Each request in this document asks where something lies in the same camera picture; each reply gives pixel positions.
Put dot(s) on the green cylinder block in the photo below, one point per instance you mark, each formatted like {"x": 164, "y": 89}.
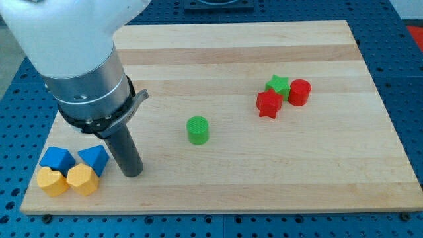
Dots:
{"x": 198, "y": 130}

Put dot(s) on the green star block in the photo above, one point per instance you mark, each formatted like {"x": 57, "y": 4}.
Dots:
{"x": 280, "y": 85}

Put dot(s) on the yellow hexagon block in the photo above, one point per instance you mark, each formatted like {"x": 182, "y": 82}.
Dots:
{"x": 83, "y": 179}

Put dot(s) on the red star block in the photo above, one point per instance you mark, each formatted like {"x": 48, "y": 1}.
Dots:
{"x": 269, "y": 103}

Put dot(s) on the wooden board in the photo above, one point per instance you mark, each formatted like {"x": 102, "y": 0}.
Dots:
{"x": 337, "y": 153}

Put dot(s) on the blue triangle block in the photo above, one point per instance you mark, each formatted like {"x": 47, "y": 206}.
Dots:
{"x": 96, "y": 157}

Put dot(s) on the red cylinder block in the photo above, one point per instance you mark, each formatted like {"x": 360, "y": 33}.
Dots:
{"x": 299, "y": 92}

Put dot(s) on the blue cube block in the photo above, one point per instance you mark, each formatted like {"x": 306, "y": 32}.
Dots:
{"x": 58, "y": 159}

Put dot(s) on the yellow heart block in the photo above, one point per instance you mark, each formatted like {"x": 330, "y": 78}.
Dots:
{"x": 53, "y": 183}

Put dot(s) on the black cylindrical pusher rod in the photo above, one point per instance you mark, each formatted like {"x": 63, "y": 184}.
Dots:
{"x": 125, "y": 153}

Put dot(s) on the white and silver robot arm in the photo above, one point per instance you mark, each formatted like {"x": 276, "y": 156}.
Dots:
{"x": 70, "y": 43}

